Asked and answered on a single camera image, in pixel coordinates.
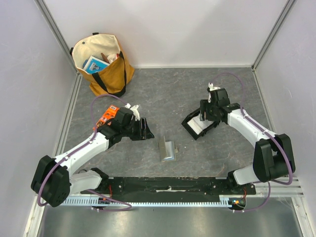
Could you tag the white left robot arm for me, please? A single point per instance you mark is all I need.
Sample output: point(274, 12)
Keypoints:
point(57, 178)

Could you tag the brown item in bag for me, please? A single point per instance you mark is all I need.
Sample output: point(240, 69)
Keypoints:
point(109, 58)

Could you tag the grey card holder wallet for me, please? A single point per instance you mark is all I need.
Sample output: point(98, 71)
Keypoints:
point(167, 150)

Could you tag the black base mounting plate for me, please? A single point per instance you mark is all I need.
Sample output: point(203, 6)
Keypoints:
point(211, 185)

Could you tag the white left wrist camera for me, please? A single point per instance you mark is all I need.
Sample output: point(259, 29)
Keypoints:
point(135, 111)

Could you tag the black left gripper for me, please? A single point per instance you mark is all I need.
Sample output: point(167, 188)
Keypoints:
point(145, 132)

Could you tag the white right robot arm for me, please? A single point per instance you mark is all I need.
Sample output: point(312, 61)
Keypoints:
point(273, 155)

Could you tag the mustard canvas tote bag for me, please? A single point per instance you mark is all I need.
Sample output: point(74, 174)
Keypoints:
point(114, 78)

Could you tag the blue book in bag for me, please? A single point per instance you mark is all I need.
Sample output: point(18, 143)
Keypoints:
point(94, 65)

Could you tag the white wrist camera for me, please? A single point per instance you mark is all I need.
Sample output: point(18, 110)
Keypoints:
point(135, 111)
point(211, 88)

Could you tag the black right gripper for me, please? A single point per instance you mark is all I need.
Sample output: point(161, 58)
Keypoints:
point(204, 113)

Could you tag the black card tray box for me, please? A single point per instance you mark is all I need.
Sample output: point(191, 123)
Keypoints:
point(190, 131)

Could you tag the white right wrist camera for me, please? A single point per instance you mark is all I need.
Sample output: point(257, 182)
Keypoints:
point(211, 88)

